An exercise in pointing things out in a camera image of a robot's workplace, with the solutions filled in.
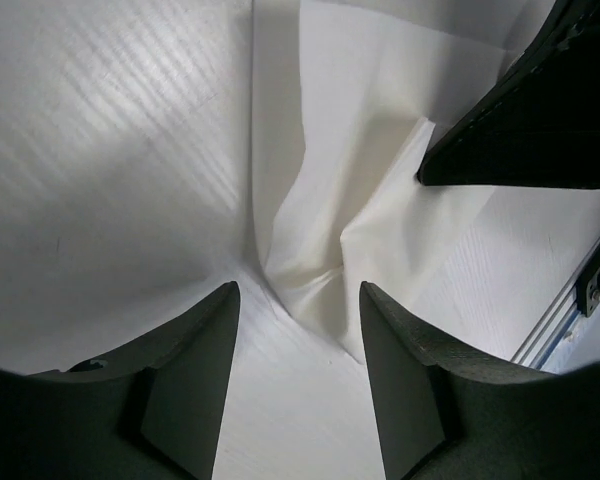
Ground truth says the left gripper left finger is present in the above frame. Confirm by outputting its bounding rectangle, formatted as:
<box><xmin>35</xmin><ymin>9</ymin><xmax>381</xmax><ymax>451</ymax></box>
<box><xmin>0</xmin><ymin>282</ymin><xmax>240</xmax><ymax>479</ymax></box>

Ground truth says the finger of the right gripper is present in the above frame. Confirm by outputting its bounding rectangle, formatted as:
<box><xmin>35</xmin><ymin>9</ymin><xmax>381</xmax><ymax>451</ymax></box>
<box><xmin>417</xmin><ymin>1</ymin><xmax>600</xmax><ymax>190</ymax></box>

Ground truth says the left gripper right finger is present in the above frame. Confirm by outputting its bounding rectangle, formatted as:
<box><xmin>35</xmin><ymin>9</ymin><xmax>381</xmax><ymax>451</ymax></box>
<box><xmin>359</xmin><ymin>282</ymin><xmax>600</xmax><ymax>479</ymax></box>

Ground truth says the white paper napkin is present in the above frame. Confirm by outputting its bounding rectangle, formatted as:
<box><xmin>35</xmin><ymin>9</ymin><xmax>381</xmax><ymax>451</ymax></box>
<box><xmin>252</xmin><ymin>1</ymin><xmax>549</xmax><ymax>360</ymax></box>

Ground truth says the aluminium mounting rail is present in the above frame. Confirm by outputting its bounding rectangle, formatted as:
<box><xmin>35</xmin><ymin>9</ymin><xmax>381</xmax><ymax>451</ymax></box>
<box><xmin>510</xmin><ymin>236</ymin><xmax>600</xmax><ymax>369</ymax></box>

